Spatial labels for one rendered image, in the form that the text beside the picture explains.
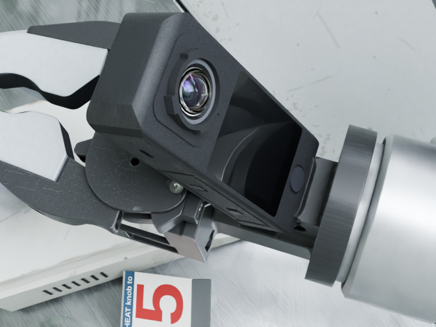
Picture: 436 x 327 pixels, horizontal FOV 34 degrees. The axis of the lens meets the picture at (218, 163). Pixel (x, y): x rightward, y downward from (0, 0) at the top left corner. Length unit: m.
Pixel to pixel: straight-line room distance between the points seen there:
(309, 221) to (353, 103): 0.30
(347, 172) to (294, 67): 0.33
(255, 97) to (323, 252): 0.07
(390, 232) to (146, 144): 0.11
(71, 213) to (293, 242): 0.11
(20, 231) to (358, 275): 0.27
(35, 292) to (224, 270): 0.14
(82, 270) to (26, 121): 0.20
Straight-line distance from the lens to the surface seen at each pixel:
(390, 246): 0.29
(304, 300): 0.55
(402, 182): 0.29
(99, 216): 0.30
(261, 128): 0.27
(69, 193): 0.30
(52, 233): 0.49
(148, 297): 0.53
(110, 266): 0.51
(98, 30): 0.33
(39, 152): 0.31
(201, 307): 0.55
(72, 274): 0.51
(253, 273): 0.56
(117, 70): 0.23
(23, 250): 0.50
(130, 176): 0.30
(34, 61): 0.33
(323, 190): 0.31
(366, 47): 0.62
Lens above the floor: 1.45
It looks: 72 degrees down
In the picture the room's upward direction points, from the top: 11 degrees counter-clockwise
